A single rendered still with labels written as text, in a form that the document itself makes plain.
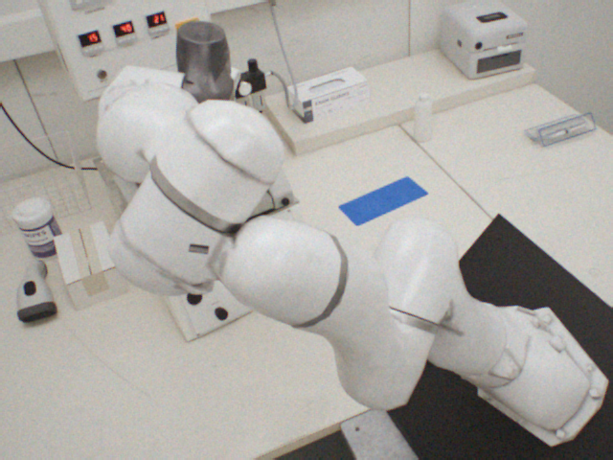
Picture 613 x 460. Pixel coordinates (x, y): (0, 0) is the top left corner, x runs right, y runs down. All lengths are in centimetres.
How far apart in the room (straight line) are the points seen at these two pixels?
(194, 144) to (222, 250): 11
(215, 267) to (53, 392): 88
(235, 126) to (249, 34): 146
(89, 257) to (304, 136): 70
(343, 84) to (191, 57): 104
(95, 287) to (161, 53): 55
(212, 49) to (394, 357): 54
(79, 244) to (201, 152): 105
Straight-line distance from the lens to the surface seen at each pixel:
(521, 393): 104
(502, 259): 120
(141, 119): 70
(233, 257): 64
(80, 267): 159
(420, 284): 82
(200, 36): 105
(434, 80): 217
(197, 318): 145
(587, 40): 283
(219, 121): 63
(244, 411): 133
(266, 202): 142
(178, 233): 64
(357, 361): 80
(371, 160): 188
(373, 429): 128
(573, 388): 105
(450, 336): 93
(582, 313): 112
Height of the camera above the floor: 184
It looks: 40 degrees down
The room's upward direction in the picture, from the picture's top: 6 degrees counter-clockwise
